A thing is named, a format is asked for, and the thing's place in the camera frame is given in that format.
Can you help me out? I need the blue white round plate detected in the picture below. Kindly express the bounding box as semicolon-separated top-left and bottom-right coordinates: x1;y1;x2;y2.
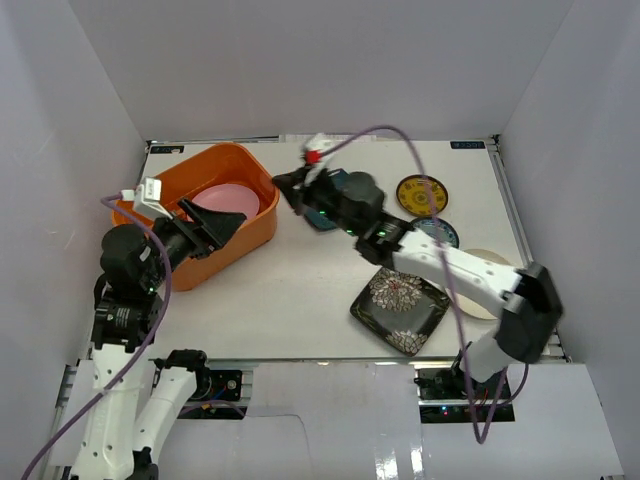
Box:
411;217;460;248

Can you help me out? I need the cream round plate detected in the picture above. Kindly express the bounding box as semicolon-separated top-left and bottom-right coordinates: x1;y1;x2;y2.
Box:
444;247;514;320

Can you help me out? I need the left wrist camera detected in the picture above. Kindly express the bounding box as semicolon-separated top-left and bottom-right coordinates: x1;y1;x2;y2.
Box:
120;177;171;221

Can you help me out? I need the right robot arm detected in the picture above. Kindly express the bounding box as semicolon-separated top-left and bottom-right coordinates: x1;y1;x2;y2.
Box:
272;167;563;399

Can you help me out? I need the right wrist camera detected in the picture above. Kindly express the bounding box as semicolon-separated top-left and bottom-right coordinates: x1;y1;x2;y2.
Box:
302;133;336;171

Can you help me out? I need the right blue table label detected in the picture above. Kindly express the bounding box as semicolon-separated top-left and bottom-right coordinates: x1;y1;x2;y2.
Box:
450;140;486;150

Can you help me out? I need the teal square plate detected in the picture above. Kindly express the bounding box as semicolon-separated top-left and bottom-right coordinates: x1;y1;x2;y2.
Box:
304;168;349;233

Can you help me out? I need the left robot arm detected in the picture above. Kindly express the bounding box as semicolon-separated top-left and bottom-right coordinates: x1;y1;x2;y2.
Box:
70;199;246;479

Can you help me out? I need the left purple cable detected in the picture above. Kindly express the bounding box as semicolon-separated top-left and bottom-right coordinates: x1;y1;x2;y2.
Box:
22;195;175;479

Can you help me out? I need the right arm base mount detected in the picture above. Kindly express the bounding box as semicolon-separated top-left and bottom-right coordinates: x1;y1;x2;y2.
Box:
414;368;501;401

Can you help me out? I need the blue table label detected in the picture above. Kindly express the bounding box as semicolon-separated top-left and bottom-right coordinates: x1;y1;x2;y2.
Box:
450;140;486;150
149;145;184;155

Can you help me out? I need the orange plastic bin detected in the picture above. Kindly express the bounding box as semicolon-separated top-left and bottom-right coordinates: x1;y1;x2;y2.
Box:
110;142;280;292

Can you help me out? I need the yellow patterned round plate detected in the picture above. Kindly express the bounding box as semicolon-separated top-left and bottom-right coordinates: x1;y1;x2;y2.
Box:
395;175;449;217

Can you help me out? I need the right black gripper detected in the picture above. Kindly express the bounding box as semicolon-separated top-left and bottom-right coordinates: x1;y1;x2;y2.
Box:
272;164;361;239

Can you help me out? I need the pink round plate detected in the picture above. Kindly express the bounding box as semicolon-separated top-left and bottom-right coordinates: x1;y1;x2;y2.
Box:
192;183;260;220

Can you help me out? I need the white paper sheet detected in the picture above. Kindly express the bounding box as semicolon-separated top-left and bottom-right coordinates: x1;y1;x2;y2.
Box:
279;133;378;143

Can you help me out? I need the black floral square plate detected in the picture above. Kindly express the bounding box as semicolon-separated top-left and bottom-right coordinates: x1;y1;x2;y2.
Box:
350;268;451;357

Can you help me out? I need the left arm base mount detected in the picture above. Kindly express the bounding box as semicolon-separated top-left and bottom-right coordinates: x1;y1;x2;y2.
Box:
191;369;243;402

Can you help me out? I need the left blue table label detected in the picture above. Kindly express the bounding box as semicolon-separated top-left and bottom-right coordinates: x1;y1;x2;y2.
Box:
149;145;184;155

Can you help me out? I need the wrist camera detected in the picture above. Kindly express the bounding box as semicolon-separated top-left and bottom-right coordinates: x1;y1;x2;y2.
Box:
302;133;336;171
120;177;171;221

